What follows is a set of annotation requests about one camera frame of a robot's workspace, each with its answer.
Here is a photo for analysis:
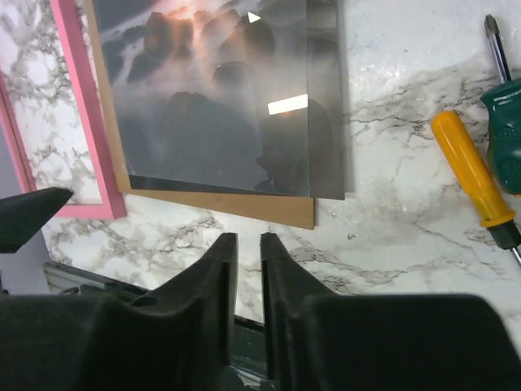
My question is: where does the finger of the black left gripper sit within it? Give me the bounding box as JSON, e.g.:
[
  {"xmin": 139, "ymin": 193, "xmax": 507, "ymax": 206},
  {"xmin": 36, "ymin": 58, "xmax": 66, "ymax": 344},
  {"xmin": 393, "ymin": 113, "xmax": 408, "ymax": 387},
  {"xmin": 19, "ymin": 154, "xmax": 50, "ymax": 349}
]
[{"xmin": 0, "ymin": 187, "xmax": 73, "ymax": 253}]

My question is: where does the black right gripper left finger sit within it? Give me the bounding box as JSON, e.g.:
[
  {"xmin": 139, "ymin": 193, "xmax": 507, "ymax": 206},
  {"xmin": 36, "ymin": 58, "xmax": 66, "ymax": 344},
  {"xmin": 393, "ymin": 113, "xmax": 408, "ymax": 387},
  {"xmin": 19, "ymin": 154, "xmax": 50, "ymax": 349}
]
[{"xmin": 1, "ymin": 233, "xmax": 238, "ymax": 390}]

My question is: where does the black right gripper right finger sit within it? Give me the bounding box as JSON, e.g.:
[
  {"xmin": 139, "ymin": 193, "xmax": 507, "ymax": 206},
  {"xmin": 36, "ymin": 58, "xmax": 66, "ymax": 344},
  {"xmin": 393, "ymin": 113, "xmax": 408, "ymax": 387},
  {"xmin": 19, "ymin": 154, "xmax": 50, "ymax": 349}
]
[{"xmin": 260, "ymin": 233, "xmax": 511, "ymax": 390}]

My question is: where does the pink picture frame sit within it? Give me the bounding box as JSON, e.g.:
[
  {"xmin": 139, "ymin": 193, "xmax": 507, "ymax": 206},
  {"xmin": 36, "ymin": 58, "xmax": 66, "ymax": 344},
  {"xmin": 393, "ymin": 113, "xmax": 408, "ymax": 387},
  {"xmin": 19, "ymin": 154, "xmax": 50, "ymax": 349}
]
[{"xmin": 1, "ymin": 1, "xmax": 126, "ymax": 220}]

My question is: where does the brown frame backing board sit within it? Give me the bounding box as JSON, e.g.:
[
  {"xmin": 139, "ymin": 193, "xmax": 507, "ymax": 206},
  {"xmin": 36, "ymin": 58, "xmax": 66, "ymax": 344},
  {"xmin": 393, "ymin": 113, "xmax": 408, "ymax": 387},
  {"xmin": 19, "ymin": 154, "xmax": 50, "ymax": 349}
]
[{"xmin": 84, "ymin": 1, "xmax": 316, "ymax": 230}]

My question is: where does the yellow handled screwdriver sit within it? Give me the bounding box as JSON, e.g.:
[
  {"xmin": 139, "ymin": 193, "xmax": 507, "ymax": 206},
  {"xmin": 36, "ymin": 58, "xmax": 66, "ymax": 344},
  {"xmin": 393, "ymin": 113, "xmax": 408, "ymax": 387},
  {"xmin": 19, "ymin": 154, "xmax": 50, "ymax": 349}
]
[{"xmin": 431, "ymin": 111, "xmax": 520, "ymax": 262}]

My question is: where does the sunset landscape photo print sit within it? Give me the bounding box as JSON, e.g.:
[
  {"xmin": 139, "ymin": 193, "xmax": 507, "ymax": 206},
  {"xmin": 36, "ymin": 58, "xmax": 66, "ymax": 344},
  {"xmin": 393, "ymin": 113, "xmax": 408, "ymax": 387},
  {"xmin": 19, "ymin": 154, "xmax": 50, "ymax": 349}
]
[{"xmin": 85, "ymin": 1, "xmax": 345, "ymax": 200}]

